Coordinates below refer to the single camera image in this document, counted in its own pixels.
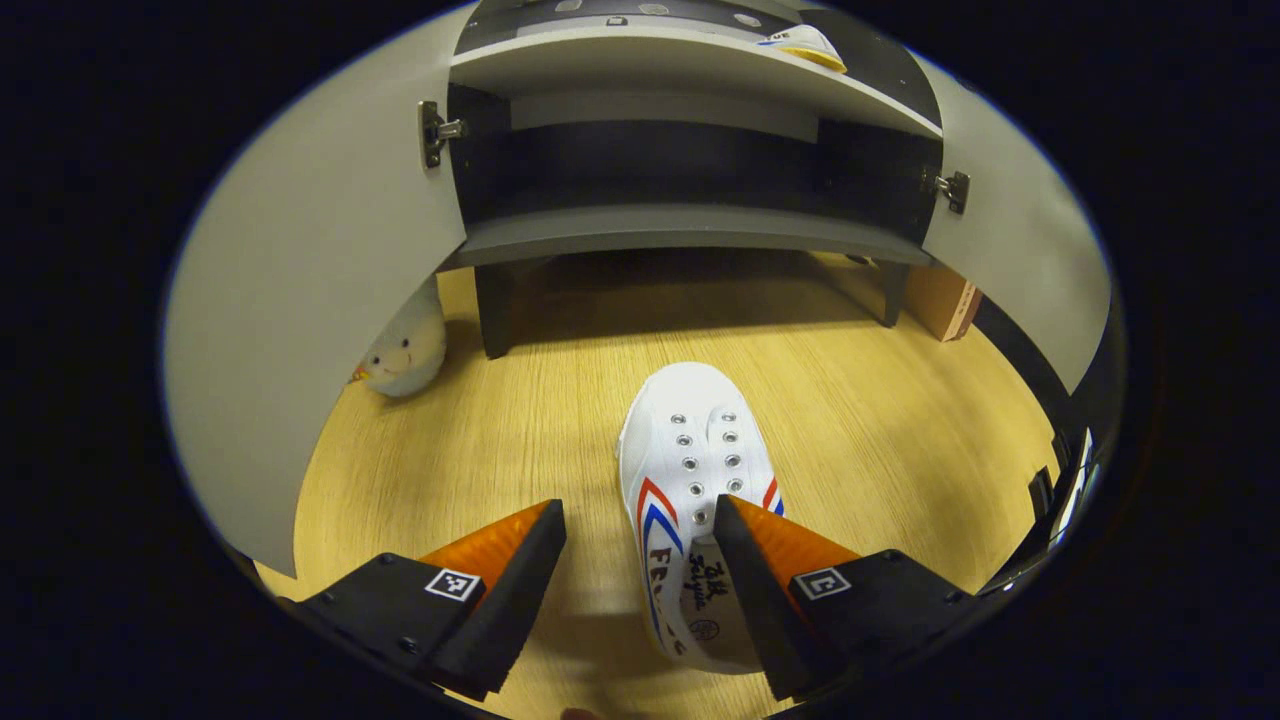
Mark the white cabinet door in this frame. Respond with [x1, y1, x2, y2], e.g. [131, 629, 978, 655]
[163, 5, 479, 579]
[905, 50, 1113, 396]

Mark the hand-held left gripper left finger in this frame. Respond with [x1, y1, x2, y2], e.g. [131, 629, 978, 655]
[283, 498, 568, 703]

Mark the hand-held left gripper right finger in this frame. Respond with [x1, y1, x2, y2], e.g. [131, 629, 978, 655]
[712, 493, 986, 703]

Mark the white and grey shoe cabinet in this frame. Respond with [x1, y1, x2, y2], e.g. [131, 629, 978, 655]
[437, 0, 946, 361]

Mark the brown cardboard box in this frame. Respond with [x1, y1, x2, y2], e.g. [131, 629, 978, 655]
[903, 262, 984, 344]

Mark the white striped canvas shoe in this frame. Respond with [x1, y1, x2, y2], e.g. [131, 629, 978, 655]
[617, 361, 786, 676]
[757, 24, 849, 75]

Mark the white plush toy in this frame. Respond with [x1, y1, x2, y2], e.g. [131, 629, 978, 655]
[350, 278, 449, 400]

